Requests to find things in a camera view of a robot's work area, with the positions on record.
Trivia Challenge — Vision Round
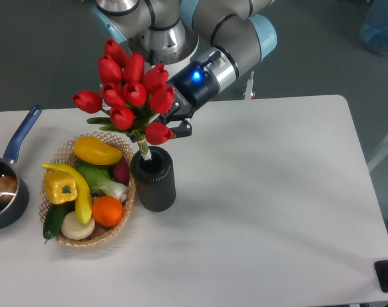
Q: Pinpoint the green bok choy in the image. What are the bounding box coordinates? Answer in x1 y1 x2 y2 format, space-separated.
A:
75 160 127 202

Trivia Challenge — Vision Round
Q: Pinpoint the white round onion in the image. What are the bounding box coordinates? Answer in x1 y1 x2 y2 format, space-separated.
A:
61 211 95 240

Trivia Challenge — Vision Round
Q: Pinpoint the blue plastic bag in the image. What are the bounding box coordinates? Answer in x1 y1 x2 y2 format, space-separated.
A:
359 0 388 55

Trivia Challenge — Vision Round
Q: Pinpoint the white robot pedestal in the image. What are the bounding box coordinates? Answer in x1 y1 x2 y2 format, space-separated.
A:
127 16 258 100

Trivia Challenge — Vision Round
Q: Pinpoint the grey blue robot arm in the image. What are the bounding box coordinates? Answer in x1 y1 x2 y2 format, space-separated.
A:
91 1 277 138

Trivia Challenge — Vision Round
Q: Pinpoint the green cucumber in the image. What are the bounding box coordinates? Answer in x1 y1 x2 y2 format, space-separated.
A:
43 202 72 240

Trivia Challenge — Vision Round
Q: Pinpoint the red radish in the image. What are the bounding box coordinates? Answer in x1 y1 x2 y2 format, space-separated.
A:
112 157 130 186

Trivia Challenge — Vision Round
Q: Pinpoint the dark grey ribbed vase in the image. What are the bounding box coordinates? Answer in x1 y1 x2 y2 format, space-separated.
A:
130 146 176 212

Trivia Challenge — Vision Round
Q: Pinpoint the yellow mango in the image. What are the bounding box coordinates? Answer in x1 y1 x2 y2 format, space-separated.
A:
73 136 122 166

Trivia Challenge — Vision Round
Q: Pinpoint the yellow bell pepper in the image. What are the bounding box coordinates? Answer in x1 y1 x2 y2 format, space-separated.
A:
43 171 77 205

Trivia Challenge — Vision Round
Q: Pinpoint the orange fruit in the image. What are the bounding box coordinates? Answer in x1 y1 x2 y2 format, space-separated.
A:
92 196 124 227

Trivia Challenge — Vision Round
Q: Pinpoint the blue saucepan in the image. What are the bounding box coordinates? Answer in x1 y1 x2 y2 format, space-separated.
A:
0 105 43 229

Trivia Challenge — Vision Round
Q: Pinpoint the yellow banana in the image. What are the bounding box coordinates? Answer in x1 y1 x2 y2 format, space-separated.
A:
42 163 92 224

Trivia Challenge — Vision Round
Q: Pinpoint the black device at table edge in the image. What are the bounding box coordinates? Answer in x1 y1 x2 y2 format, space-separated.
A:
374 260 388 293

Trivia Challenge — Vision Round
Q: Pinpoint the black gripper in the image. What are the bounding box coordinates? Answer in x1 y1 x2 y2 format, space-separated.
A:
157 60 219 138

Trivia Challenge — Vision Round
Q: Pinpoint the red tulip bouquet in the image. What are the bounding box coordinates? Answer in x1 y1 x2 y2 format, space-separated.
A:
72 38 175 161

